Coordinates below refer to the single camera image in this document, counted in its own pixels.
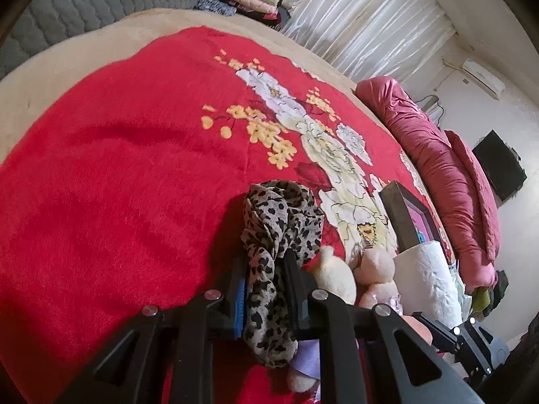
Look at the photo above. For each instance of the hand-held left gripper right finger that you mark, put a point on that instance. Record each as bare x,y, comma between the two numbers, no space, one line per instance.
291,294

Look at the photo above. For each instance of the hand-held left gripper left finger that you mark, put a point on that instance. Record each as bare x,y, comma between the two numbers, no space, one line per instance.
240,303

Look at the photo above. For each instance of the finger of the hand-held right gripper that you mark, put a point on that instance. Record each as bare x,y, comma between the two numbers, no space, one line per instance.
433,330

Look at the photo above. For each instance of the leopard print scarf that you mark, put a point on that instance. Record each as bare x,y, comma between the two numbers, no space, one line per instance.
269,219

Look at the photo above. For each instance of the green cloth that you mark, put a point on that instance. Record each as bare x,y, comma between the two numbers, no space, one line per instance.
480,298

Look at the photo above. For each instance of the cream plush toy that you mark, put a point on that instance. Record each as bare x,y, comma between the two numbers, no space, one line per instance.
334,275

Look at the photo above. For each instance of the white paper towel roll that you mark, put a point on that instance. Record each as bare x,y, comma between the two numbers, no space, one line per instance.
429,277

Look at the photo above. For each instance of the lilac cloth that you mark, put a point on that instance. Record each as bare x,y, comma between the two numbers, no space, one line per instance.
305,360

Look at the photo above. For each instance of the pink plush toy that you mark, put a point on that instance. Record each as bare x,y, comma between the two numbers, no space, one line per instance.
377,267

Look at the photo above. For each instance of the pink pillow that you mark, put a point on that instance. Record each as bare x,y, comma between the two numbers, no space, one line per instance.
476,185

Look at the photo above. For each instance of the red floral blanket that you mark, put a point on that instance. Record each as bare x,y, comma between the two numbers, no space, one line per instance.
126,197

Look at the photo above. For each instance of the black television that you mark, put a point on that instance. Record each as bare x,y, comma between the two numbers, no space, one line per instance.
499,164

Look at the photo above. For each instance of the pink quilt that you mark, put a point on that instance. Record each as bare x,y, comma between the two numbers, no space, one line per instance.
421,147

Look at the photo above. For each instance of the white air conditioner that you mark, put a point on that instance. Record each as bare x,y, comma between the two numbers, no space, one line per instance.
482,75

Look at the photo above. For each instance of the white curtain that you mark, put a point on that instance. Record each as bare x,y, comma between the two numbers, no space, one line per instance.
366,21

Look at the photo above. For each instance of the beige bed sheet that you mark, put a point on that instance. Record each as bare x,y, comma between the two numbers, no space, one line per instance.
84,50

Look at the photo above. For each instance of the blue patterned cloth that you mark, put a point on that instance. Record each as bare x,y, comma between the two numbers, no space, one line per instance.
214,7

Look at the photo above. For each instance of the grey quilted headboard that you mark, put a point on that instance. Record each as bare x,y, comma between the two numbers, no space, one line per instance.
63,12

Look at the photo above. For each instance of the dark picture frame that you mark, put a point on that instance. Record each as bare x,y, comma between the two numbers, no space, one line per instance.
400,214

